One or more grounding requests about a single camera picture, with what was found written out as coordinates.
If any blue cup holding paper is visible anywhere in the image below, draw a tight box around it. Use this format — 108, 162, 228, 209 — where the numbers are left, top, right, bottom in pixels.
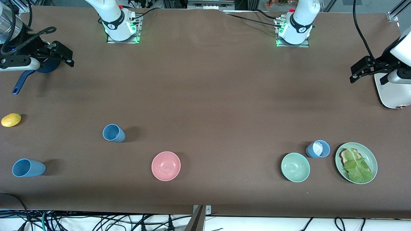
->
305, 140, 331, 158

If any green plate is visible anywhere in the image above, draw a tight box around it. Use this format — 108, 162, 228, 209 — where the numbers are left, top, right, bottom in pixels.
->
335, 142, 378, 184

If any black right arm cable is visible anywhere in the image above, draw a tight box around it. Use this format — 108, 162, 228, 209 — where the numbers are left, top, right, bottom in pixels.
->
0, 0, 57, 54

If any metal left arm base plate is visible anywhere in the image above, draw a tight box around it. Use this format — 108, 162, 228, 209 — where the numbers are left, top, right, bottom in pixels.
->
275, 17, 310, 48

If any silver table bracket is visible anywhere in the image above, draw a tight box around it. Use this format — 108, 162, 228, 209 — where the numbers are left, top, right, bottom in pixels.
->
193, 205, 212, 215

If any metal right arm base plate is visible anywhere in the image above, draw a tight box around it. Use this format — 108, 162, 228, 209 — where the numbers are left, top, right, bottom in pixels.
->
106, 13, 142, 44

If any dark blue saucepan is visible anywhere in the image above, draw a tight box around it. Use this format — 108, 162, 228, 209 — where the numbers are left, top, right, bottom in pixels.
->
12, 57, 62, 96

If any black base cable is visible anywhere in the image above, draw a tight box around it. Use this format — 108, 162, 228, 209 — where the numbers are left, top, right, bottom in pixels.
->
130, 8, 158, 21
225, 10, 284, 28

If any aluminium frame profile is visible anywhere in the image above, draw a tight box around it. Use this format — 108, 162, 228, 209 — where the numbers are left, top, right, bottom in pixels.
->
387, 0, 411, 22

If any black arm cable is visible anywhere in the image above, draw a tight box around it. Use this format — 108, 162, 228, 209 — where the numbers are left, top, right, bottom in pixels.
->
352, 0, 380, 61
0, 0, 57, 54

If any grey metal box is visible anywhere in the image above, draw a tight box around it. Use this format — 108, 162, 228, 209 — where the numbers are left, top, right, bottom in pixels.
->
187, 0, 236, 11

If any pink bowl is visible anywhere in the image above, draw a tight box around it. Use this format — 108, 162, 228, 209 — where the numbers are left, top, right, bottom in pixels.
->
151, 151, 181, 182

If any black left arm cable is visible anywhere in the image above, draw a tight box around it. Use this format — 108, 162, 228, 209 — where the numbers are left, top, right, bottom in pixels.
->
352, 0, 380, 61

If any green bowl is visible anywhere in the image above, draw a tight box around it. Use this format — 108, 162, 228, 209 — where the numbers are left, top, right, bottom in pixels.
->
281, 152, 310, 183

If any white toaster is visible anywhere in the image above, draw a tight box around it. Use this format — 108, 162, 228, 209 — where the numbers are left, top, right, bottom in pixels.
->
374, 72, 411, 110

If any toast slice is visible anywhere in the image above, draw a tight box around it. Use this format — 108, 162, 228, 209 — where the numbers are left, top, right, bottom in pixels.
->
339, 148, 365, 166

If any yellow lemon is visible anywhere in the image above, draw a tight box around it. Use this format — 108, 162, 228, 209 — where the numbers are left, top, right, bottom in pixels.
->
1, 113, 22, 128

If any green lettuce leaf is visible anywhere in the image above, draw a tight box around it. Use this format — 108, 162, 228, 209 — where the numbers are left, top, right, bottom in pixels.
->
344, 149, 374, 183

